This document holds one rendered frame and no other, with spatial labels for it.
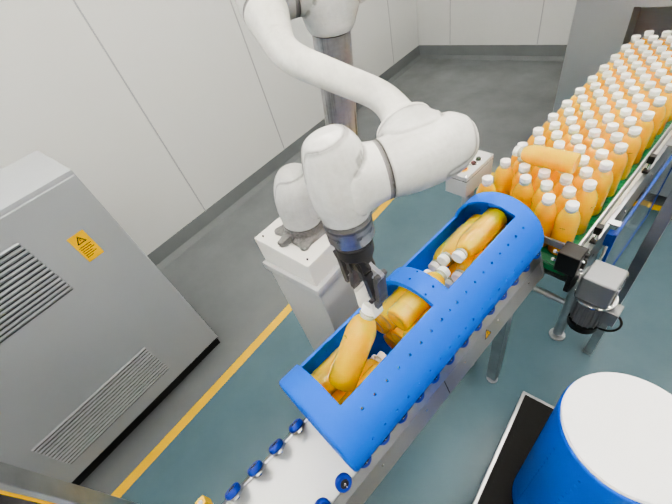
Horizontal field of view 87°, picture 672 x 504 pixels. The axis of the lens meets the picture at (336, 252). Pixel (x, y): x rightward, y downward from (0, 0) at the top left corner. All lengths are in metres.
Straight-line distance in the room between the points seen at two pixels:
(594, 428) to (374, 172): 0.79
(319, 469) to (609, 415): 0.73
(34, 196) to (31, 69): 1.38
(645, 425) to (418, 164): 0.80
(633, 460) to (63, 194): 2.04
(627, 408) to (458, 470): 1.09
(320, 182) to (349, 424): 0.55
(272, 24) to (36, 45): 2.42
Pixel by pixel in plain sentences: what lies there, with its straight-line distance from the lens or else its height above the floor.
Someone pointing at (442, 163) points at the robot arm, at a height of 1.68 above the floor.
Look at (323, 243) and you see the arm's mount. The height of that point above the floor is 1.11.
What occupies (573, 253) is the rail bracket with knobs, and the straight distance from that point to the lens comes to 1.42.
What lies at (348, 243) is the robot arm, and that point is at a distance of 0.62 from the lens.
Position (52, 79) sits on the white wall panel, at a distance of 3.14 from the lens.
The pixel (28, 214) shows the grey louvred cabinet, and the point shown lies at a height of 1.39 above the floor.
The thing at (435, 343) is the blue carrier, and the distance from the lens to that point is 0.95.
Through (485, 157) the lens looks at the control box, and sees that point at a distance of 1.66.
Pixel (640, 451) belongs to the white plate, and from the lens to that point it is 1.09.
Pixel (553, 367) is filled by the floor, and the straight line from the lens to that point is 2.31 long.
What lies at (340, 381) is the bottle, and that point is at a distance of 0.90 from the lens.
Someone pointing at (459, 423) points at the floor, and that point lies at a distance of 2.11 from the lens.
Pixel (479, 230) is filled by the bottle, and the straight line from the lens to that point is 1.15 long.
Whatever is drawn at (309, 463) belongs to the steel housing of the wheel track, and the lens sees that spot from 1.15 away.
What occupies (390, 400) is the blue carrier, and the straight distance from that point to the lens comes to 0.90.
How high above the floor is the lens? 2.00
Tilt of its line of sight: 44 degrees down
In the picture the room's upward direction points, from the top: 18 degrees counter-clockwise
